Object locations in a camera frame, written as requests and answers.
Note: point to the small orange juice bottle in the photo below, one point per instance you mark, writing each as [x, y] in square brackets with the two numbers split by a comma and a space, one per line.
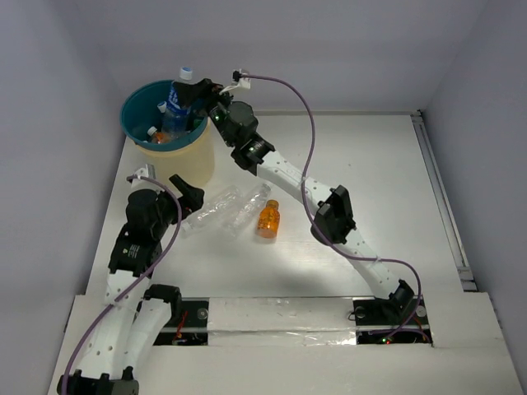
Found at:
[269, 220]

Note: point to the cream bin with teal rim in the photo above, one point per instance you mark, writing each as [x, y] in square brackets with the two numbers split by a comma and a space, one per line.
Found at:
[191, 157]

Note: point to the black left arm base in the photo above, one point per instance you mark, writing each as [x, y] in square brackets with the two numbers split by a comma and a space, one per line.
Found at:
[191, 329]

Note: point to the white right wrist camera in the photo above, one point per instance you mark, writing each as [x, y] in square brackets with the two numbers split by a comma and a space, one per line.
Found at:
[240, 80]

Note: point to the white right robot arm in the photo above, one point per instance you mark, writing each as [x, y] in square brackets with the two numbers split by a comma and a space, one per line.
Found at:
[329, 210]

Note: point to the yellow bottle dark blue label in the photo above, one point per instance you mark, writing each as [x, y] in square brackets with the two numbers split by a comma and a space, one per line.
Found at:
[152, 133]

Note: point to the large blue label water bottle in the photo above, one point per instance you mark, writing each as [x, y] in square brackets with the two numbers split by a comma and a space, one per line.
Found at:
[162, 107]

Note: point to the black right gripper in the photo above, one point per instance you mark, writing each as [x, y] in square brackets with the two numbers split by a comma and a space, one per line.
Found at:
[188, 94]

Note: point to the small blue label water bottle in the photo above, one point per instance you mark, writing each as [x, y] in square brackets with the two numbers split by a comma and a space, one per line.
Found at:
[175, 116]

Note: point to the orange label drink bottle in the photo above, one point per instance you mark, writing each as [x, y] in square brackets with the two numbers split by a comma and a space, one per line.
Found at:
[165, 137]

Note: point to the aluminium side rail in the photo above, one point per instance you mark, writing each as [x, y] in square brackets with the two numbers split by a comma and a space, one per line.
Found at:
[463, 268]

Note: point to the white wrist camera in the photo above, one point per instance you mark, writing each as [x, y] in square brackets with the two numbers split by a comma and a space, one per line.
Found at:
[145, 171]
[240, 80]

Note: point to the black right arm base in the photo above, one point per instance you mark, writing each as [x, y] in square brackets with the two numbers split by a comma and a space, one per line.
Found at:
[402, 318]

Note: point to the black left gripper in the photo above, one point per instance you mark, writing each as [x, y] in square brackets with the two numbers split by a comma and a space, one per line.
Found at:
[186, 194]

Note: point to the clear unlabelled plastic bottle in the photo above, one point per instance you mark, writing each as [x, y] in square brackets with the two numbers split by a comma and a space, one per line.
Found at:
[213, 210]

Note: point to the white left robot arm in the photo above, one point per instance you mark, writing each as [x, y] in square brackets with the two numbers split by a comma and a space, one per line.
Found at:
[107, 357]

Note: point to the clear crumpled bottle white cap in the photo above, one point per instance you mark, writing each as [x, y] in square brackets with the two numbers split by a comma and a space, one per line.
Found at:
[245, 211]

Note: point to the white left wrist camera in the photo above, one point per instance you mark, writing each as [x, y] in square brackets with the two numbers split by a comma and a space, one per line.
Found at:
[145, 171]

